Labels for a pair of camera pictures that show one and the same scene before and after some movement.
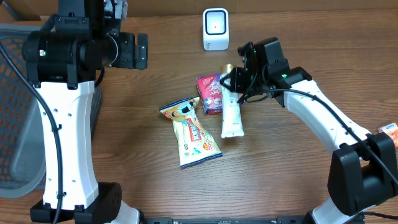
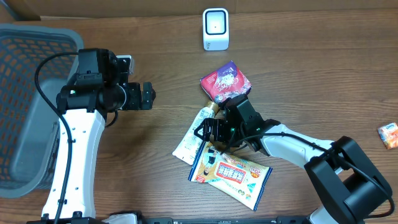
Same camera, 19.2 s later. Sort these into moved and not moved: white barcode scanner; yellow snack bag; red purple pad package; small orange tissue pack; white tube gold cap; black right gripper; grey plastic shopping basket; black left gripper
Moved: black right gripper; black left gripper; white tube gold cap; yellow snack bag; red purple pad package
Not moved: small orange tissue pack; grey plastic shopping basket; white barcode scanner
